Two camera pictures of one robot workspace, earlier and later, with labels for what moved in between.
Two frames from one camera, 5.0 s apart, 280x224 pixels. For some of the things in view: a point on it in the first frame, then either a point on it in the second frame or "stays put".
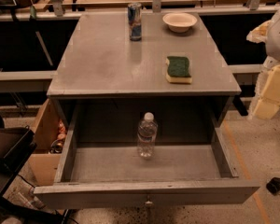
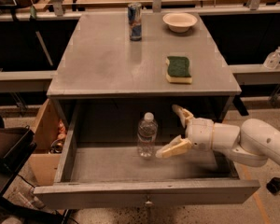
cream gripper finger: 275,91 to 198,130
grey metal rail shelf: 21,81 stays put
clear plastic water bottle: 146,134 stays put
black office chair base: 273,187 stays put
